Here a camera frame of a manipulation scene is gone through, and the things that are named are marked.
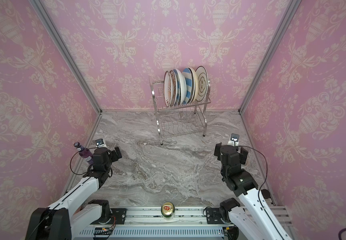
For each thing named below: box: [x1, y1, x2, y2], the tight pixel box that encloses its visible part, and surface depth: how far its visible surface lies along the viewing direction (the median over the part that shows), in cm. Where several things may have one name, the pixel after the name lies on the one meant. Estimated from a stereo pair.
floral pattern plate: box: [175, 68, 187, 105], surface depth 77 cm
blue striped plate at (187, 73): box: [182, 67, 193, 105], surface depth 80 cm
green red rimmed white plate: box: [188, 68, 196, 104], surface depth 77 cm
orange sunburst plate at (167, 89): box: [163, 70, 172, 108], surface depth 91 cm
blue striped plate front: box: [174, 69, 181, 106], surface depth 76 cm
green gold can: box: [161, 201, 175, 221], surface depth 68 cm
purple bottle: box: [73, 142, 94, 166], surface depth 85 cm
